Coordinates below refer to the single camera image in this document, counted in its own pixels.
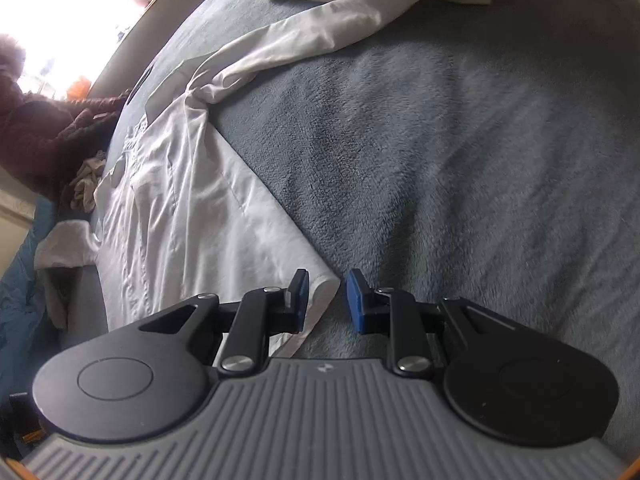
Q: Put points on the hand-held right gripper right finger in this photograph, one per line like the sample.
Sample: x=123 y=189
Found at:
x=356 y=305

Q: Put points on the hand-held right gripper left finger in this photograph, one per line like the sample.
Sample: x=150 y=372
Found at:
x=301 y=305

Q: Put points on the white shirt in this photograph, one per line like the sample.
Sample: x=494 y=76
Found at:
x=200 y=210

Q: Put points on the grey fleece blanket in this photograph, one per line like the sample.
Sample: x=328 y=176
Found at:
x=425 y=160

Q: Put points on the small white cloth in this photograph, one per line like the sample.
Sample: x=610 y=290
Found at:
x=67 y=247

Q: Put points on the beige crumpled cloth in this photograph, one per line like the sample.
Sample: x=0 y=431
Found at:
x=87 y=185

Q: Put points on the orange object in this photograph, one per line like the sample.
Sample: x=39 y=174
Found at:
x=79 y=87

